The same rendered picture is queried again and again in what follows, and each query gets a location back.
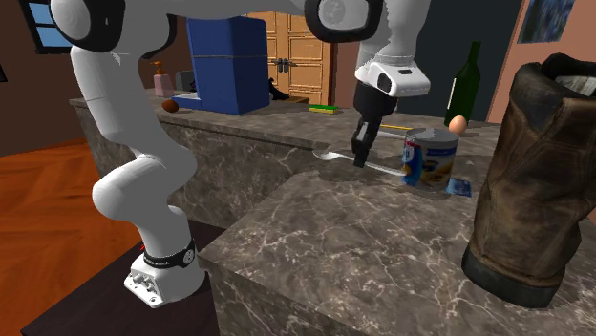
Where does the silver spoon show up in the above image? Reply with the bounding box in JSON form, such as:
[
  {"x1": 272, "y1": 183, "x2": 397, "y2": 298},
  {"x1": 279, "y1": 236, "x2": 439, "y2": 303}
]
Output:
[{"x1": 312, "y1": 149, "x2": 407, "y2": 178}]

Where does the blue and cream tin can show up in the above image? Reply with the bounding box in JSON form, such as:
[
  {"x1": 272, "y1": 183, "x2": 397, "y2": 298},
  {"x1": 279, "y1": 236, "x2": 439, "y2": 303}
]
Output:
[{"x1": 401, "y1": 127, "x2": 460, "y2": 190}]

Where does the wooden door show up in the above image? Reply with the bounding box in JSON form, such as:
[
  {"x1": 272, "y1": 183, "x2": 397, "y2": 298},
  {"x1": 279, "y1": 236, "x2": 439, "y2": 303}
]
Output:
[{"x1": 245, "y1": 10, "x2": 334, "y2": 106}]

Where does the pale brown egg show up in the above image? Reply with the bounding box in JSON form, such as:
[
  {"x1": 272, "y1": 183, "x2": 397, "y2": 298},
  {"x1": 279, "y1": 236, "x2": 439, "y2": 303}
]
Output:
[{"x1": 448, "y1": 115, "x2": 468, "y2": 137}]

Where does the dark green glass bottle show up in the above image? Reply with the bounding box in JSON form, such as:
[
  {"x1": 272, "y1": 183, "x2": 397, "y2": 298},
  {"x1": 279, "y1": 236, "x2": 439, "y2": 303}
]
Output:
[{"x1": 443, "y1": 40, "x2": 483, "y2": 128}]

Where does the black figure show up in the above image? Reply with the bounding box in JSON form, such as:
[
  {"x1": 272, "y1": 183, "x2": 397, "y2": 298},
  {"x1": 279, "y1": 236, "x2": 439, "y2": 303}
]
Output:
[{"x1": 267, "y1": 77, "x2": 291, "y2": 101}]

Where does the blue coffee machine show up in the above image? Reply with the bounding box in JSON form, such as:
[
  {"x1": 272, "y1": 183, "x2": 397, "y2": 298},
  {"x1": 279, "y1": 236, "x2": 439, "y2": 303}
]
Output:
[{"x1": 171, "y1": 15, "x2": 271, "y2": 116}]

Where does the brown leather boot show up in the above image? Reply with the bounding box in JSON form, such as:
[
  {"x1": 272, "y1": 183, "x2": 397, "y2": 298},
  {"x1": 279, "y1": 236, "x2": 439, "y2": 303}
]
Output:
[{"x1": 460, "y1": 52, "x2": 596, "y2": 309}]

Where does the grey box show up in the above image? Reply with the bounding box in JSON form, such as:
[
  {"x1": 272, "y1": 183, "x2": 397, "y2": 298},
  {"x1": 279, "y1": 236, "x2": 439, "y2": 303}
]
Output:
[{"x1": 175, "y1": 70, "x2": 195, "y2": 94}]

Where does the pink soap dispenser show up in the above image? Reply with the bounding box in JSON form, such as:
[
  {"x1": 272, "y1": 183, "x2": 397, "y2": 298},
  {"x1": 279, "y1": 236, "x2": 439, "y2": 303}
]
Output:
[{"x1": 153, "y1": 60, "x2": 176, "y2": 99}]

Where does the dark robot stand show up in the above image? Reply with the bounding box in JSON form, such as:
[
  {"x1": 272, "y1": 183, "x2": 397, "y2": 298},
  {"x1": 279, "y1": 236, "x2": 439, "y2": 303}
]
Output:
[{"x1": 20, "y1": 218, "x2": 229, "y2": 336}]

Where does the blue wall picture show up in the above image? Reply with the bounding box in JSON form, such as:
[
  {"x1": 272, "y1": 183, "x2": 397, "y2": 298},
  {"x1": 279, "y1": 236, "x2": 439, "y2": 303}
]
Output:
[{"x1": 517, "y1": 0, "x2": 578, "y2": 46}]

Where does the window with dark frame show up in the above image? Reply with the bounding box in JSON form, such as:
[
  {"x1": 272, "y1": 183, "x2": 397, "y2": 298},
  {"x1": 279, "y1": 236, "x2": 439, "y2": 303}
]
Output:
[{"x1": 18, "y1": 0, "x2": 75, "y2": 55}]

